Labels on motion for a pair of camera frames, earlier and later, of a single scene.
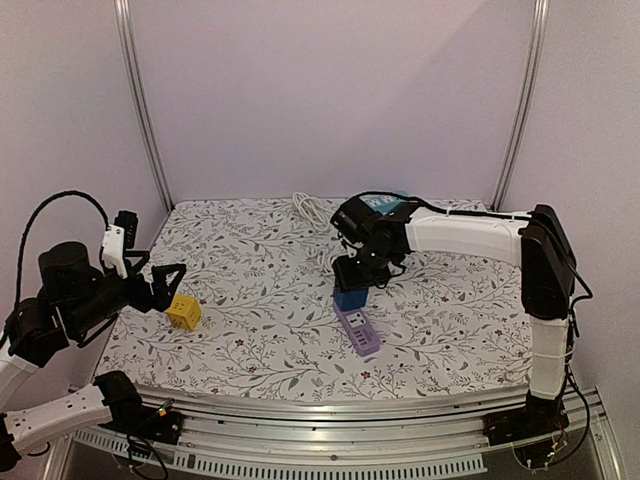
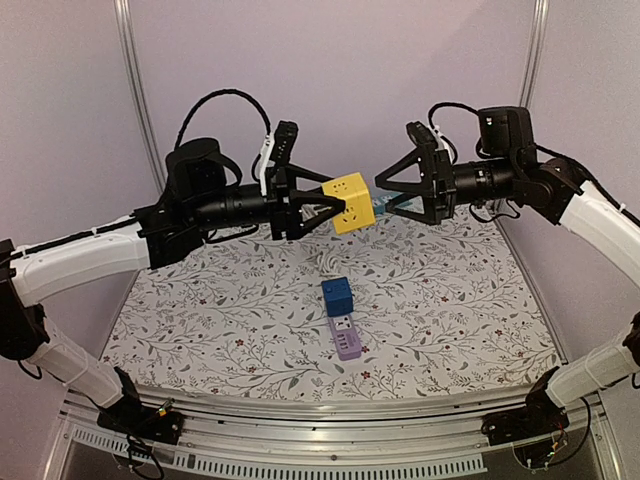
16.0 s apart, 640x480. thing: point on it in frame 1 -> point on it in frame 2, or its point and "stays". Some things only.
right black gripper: (347, 272) -> (445, 181)
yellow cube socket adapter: (184, 312) -> (358, 211)
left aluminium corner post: (136, 80) stays
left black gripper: (161, 297) -> (288, 218)
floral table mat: (243, 304) stays
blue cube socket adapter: (350, 300) -> (337, 296)
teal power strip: (383, 203) stays
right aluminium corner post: (540, 16) stays
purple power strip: (359, 331) -> (346, 337)
